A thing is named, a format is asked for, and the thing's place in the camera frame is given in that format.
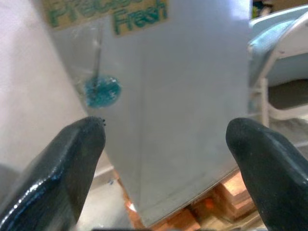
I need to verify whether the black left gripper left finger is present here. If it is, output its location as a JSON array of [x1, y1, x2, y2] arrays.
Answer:
[[0, 116, 107, 231]]

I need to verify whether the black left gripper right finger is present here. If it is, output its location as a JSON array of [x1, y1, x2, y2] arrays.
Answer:
[[227, 117, 308, 231]]

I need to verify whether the grey fridge door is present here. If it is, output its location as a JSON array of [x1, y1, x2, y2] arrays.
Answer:
[[42, 0, 169, 228]]

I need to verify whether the grey fridge cabinet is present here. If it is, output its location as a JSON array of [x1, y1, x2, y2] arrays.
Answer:
[[141, 0, 252, 227]]

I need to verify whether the tan wooden block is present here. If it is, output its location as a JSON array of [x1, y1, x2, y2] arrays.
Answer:
[[192, 172, 257, 223]]

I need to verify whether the red brick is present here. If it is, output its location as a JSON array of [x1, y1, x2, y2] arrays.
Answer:
[[123, 187, 201, 231]]

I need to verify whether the light blue chair white frame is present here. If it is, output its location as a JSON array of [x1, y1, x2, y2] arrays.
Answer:
[[247, 5, 308, 128]]

